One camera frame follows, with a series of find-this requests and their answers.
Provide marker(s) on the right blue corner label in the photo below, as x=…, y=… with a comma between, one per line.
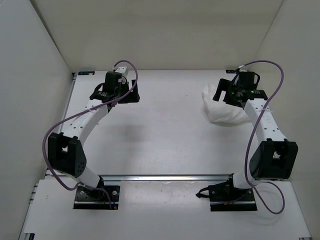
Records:
x=230, y=71

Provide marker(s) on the aluminium front rail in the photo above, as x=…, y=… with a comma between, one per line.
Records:
x=165, y=177

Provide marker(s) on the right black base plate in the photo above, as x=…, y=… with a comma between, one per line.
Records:
x=223, y=197

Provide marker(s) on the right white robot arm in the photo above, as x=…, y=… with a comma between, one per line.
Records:
x=275, y=155

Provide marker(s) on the white pleated skirt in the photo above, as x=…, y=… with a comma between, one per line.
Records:
x=219, y=111

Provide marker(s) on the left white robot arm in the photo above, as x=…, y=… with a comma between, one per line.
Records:
x=65, y=153

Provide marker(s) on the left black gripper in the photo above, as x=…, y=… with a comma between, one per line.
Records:
x=133, y=96

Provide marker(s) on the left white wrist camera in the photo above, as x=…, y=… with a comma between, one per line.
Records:
x=122, y=70

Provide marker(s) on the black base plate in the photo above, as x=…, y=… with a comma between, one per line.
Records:
x=223, y=197
x=86, y=199

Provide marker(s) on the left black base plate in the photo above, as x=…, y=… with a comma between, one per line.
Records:
x=86, y=199

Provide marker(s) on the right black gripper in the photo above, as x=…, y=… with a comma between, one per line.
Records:
x=222, y=85

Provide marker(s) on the blue corner label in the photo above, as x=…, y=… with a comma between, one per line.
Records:
x=230, y=71
x=86, y=73

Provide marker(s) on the left blue corner label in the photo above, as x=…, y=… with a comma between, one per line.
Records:
x=86, y=73

